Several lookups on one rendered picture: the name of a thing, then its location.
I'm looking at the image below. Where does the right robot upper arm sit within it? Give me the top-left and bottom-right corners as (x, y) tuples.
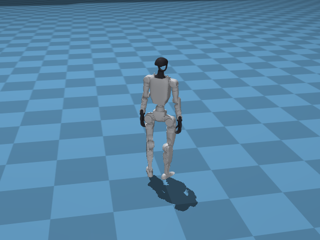
(168, 78), (180, 104)

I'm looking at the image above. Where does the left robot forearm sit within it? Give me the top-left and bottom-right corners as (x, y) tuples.
(139, 92), (148, 113)

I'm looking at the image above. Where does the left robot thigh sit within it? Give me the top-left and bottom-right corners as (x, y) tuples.
(144, 112), (155, 149)

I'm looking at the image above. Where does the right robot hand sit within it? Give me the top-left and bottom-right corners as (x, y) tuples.
(175, 116), (182, 134)

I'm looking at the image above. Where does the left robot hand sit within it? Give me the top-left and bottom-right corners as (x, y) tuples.
(140, 109), (146, 127)

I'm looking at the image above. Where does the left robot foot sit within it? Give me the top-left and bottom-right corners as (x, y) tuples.
(146, 166), (153, 178)

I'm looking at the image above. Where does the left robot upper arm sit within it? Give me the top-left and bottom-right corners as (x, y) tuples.
(143, 74), (152, 98)

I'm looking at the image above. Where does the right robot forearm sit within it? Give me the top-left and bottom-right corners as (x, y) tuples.
(174, 97), (183, 120)

